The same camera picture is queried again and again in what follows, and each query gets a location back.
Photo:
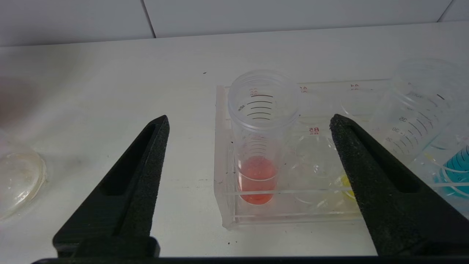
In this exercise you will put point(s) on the clear acrylic test tube rack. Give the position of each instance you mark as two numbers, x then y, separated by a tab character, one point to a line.
293	216

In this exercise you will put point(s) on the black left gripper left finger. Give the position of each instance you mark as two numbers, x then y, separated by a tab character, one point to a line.
128	198

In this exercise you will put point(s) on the yellow pigment test tube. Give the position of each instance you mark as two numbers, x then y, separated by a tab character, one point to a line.
414	106

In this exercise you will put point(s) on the red pigment test tube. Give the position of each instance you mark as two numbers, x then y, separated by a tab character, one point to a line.
258	179

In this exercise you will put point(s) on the clear glass beaker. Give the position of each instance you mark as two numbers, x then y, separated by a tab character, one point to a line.
18	179

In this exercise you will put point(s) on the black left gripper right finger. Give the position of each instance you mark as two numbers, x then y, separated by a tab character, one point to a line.
388	205

